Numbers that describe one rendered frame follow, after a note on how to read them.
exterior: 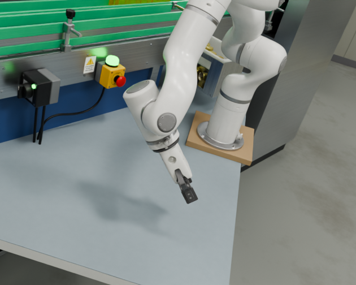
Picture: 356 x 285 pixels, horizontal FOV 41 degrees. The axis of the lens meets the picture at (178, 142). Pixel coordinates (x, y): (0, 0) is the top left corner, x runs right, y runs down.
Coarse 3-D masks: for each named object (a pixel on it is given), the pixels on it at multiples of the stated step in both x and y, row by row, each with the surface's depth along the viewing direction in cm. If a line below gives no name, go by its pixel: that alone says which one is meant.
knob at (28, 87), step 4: (20, 84) 135; (24, 84) 135; (28, 84) 135; (20, 88) 134; (24, 88) 134; (28, 88) 135; (20, 92) 135; (24, 92) 135; (28, 92) 135; (32, 92) 136; (20, 96) 135; (24, 96) 135; (28, 96) 136
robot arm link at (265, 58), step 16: (256, 48) 157; (272, 48) 156; (240, 64) 164; (256, 64) 158; (272, 64) 156; (224, 80) 169; (240, 80) 164; (256, 80) 160; (224, 96) 169; (240, 96) 166
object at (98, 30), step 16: (128, 16) 161; (144, 16) 166; (160, 16) 173; (176, 16) 180; (0, 32) 127; (16, 32) 131; (32, 32) 134; (48, 32) 139; (64, 32) 143; (80, 32) 148; (96, 32) 153; (112, 32) 159; (128, 32) 164; (144, 32) 171; (160, 32) 178; (0, 48) 129; (16, 48) 133; (32, 48) 137; (48, 48) 142
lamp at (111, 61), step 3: (108, 57) 156; (111, 57) 156; (114, 57) 157; (117, 57) 158; (108, 60) 156; (111, 60) 156; (114, 60) 156; (117, 60) 157; (105, 63) 158; (108, 63) 156; (111, 63) 156; (114, 63) 156; (117, 63) 157; (108, 66) 157; (111, 66) 157; (114, 66) 157; (117, 66) 158
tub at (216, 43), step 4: (212, 36) 205; (212, 40) 205; (216, 40) 203; (220, 40) 203; (212, 44) 205; (216, 44) 204; (220, 44) 203; (216, 48) 204; (220, 48) 203; (208, 52) 188; (216, 52) 205; (220, 52) 203; (212, 56) 187; (216, 56) 186; (224, 56) 202; (220, 60) 185; (224, 60) 185; (228, 60) 186
